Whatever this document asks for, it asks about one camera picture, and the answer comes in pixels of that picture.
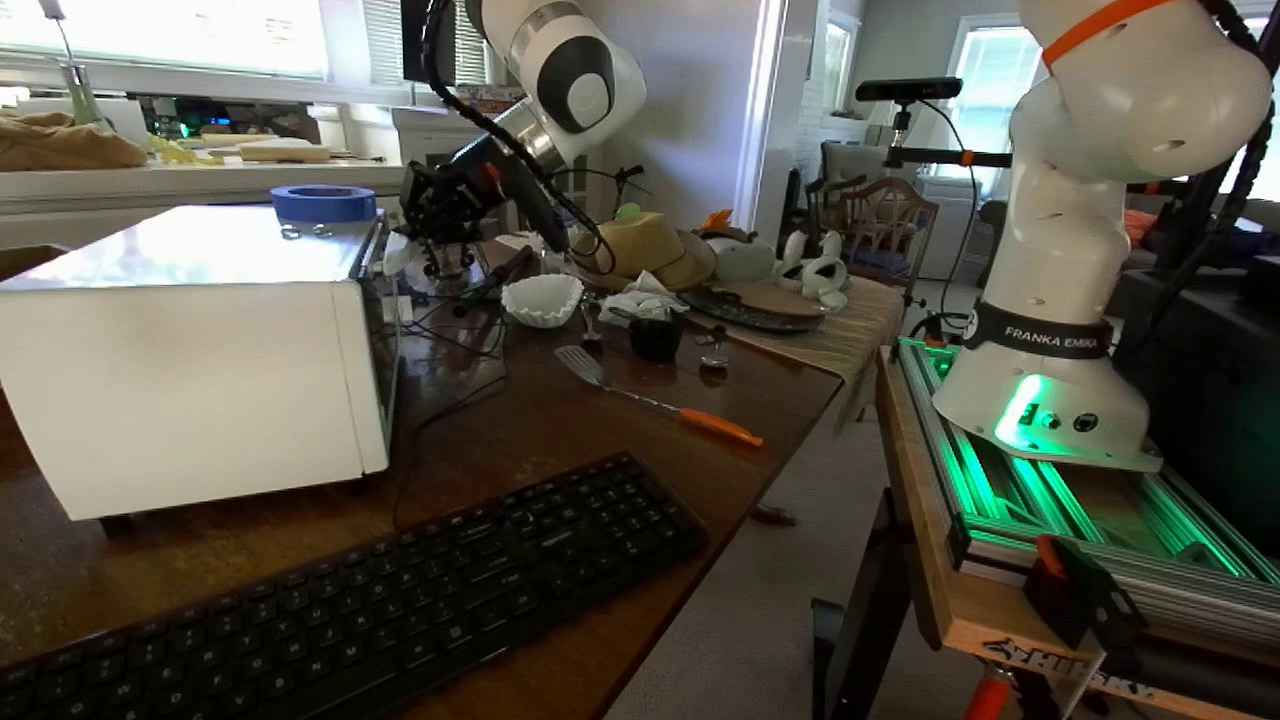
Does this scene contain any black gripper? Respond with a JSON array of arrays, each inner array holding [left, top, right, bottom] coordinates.
[[397, 131, 532, 285]]

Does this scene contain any white toaster oven body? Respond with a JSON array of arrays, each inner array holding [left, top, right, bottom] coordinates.
[[0, 202, 404, 526]]

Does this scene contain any white paper coffee filter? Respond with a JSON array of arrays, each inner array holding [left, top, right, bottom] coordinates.
[[497, 268, 587, 335]]

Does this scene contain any crumpled clear plastic bag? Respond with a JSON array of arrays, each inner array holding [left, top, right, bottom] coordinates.
[[597, 268, 692, 334]]

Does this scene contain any straw hat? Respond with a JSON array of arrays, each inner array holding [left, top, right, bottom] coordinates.
[[580, 209, 721, 296]]

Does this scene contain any black cup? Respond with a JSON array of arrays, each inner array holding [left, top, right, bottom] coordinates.
[[622, 308, 686, 364]]

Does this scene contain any dark round plate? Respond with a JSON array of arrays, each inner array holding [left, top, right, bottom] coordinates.
[[684, 278, 832, 341]]

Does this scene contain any black computer keyboard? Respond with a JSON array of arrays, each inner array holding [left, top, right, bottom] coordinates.
[[0, 450, 712, 720]]

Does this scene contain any carved wooden chair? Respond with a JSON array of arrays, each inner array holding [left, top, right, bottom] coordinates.
[[812, 174, 942, 291]]

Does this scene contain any black equipment case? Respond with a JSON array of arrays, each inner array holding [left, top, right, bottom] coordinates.
[[1117, 247, 1280, 543]]

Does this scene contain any orange handled slotted spatula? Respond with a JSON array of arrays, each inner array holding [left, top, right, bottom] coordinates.
[[547, 341, 772, 454]]

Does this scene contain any black camera on stand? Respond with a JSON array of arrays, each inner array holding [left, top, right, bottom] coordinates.
[[852, 72, 968, 174]]

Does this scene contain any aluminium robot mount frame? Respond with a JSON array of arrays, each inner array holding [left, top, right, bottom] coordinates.
[[870, 334, 1280, 720]]

